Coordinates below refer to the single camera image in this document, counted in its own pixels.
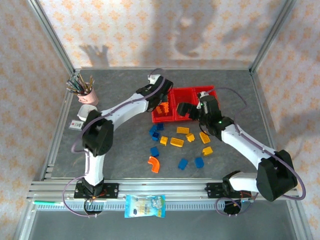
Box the long orange lego brick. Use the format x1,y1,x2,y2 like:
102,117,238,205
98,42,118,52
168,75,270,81
160,101,172,117

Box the curved orange lego piece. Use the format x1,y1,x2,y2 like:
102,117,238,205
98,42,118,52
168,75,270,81
147,156,161,174

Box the pink pencil cup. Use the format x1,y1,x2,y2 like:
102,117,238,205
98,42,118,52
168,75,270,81
76,86,99,106

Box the white square container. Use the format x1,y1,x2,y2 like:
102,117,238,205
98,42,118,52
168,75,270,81
77,104,97,121

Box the small card package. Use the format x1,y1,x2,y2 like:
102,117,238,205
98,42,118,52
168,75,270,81
69,119,85,131

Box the blue snack bag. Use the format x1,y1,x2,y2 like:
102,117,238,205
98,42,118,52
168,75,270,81
124,194,167,219

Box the green stick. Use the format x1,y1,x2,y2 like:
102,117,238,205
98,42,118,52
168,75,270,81
33,200,59,206

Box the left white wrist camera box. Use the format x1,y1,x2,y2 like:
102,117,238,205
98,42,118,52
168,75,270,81
146,74,163,87

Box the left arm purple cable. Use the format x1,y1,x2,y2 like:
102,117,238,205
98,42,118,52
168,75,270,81
61,67,167,218

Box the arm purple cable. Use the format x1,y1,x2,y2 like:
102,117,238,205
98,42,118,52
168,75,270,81
199,86,307,218
61,67,167,218

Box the aluminium table edge rail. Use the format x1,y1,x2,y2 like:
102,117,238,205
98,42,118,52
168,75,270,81
249,71,286,180
73,66,252,72
41,71,80,180

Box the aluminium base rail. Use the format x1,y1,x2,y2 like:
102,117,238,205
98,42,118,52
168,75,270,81
26,178,300,201

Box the slotted grey cable duct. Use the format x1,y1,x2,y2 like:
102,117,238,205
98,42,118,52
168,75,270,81
33,201,253,211

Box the aluminium frame upright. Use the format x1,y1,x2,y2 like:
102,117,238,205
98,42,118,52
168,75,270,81
26,0,77,76
249,0,299,76

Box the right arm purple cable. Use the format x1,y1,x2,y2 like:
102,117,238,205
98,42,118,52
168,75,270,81
199,86,307,218

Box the aluminium frame leg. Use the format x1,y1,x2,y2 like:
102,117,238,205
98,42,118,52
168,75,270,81
13,204,37,240
287,199,315,240

